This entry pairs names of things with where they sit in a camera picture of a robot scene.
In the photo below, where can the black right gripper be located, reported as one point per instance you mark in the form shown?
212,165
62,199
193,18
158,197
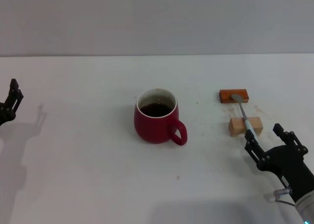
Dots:
289,170

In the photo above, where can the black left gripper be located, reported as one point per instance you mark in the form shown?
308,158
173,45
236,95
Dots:
6,113

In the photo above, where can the red ceramic cup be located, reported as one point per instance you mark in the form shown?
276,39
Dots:
152,131

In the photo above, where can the light wooden arch block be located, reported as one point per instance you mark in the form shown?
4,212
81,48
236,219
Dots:
235,127

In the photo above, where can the orange wooden block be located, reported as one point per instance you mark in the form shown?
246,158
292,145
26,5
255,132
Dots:
224,97

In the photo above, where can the dark brown coffee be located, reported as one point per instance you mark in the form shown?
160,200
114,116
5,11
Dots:
157,110

